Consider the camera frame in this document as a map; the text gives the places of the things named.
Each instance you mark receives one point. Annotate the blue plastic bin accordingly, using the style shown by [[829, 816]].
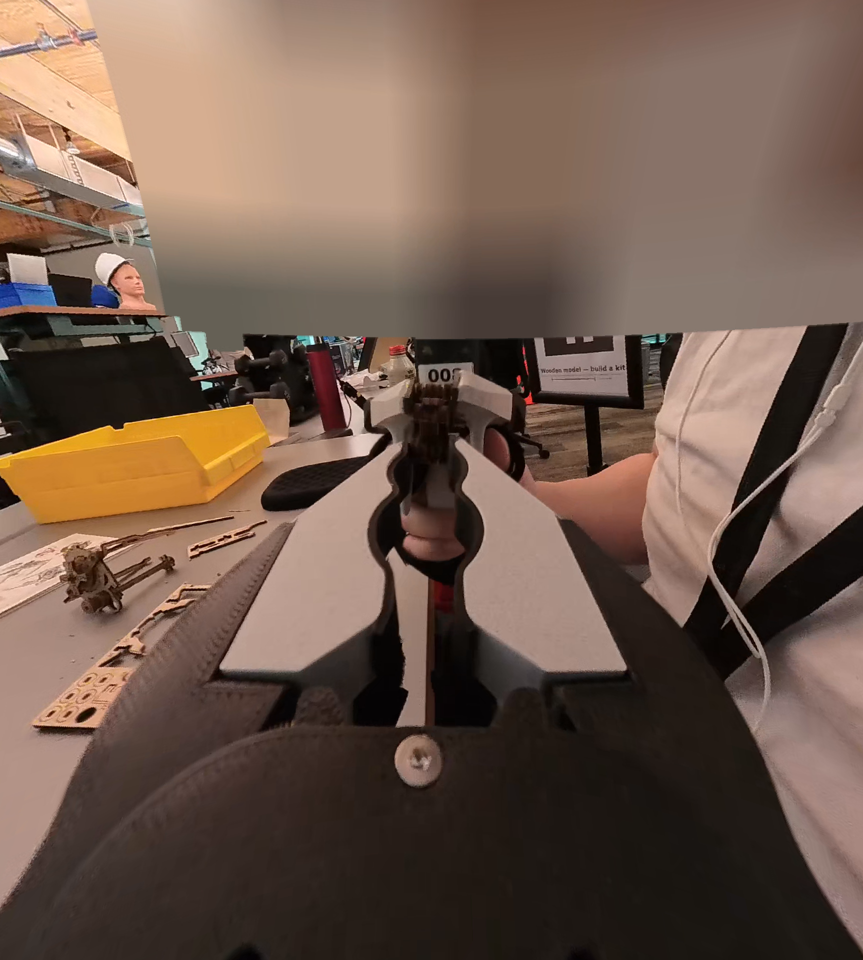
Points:
[[8, 298]]

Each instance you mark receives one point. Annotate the person's right hand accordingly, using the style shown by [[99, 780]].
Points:
[[431, 544]]

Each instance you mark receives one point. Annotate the small wooden gear assembly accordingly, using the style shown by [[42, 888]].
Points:
[[424, 420]]

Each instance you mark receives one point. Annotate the small cut wooden part sheet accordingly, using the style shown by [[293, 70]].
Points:
[[225, 540]]

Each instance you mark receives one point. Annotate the black mesh wrist rest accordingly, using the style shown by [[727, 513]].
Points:
[[311, 480]]

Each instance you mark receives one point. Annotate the dark red bottle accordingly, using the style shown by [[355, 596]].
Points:
[[326, 390]]

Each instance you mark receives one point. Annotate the dark wooden model assembly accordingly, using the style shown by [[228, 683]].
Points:
[[90, 577]]

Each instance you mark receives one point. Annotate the yellow plastic bin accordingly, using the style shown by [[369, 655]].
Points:
[[101, 480]]

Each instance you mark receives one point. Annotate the wooden sheet with round holes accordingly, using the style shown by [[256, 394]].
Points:
[[79, 701]]

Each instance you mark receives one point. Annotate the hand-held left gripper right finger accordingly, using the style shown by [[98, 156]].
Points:
[[544, 592]]

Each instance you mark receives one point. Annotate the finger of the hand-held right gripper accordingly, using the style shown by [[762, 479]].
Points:
[[488, 405], [390, 412]]

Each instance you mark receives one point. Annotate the thin wooden stick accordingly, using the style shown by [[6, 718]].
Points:
[[176, 529]]

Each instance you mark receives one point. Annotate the mannequin head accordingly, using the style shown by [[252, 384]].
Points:
[[135, 289]]

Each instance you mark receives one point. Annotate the green framed table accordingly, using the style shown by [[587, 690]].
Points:
[[41, 321]]

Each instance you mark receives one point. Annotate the black framed sign stand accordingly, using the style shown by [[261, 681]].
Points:
[[581, 375]]

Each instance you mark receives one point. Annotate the black office chair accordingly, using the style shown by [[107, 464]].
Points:
[[109, 390]]

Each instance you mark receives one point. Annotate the person's right forearm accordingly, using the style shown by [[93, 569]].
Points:
[[596, 510]]

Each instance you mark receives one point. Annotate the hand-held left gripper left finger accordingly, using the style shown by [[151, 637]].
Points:
[[304, 592]]

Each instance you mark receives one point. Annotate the white bottle with red cap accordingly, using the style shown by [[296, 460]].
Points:
[[399, 369]]

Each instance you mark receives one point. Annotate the white hard hat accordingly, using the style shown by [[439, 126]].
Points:
[[110, 266]]

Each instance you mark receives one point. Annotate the black dumbbells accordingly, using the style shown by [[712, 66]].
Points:
[[263, 375]]

